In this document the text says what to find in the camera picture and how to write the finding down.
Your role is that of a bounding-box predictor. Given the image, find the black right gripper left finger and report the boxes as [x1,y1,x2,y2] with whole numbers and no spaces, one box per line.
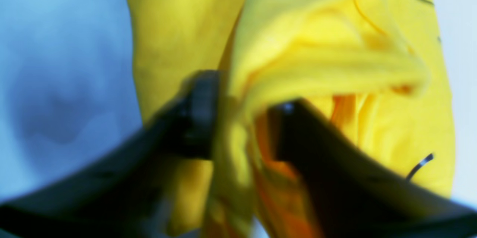
[1,70,220,238]

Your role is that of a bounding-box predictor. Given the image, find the orange T-shirt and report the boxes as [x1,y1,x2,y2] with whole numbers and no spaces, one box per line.
[127,0,455,238]

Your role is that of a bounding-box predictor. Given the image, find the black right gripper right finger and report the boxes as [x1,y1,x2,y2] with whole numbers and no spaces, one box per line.
[268,100,477,238]

